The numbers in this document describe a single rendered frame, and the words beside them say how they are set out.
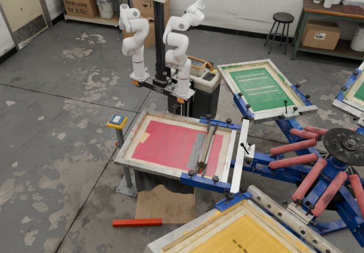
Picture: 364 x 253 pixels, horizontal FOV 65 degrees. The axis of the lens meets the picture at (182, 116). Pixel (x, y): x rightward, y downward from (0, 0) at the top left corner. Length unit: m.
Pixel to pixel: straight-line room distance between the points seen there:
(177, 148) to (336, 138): 1.06
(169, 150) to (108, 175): 1.25
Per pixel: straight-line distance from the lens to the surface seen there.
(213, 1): 5.59
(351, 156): 1.92
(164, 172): 1.96
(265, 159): 2.05
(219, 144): 2.19
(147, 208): 2.94
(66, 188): 3.26
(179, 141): 2.18
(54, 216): 3.13
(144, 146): 2.16
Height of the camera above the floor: 2.58
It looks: 43 degrees down
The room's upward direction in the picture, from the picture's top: 1 degrees clockwise
